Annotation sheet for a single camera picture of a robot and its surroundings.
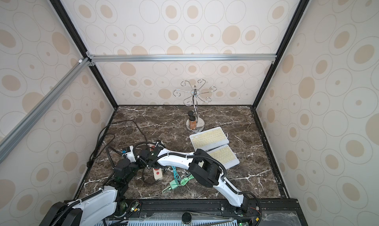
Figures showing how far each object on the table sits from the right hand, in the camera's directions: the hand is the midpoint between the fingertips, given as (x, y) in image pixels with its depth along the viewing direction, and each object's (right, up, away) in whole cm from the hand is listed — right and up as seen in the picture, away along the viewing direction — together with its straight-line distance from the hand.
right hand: (172, 156), depth 91 cm
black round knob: (+10, -20, -28) cm, 35 cm away
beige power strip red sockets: (-7, -8, -8) cm, 13 cm away
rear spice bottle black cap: (+11, +27, +8) cm, 31 cm away
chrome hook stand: (+15, +38, -8) cm, 41 cm away
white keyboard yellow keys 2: (+33, +1, +3) cm, 33 cm away
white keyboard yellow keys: (+24, +10, +9) cm, 27 cm away
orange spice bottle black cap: (+13, +20, +7) cm, 25 cm away
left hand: (-12, +4, -6) cm, 14 cm away
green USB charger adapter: (+2, -12, -12) cm, 17 cm away
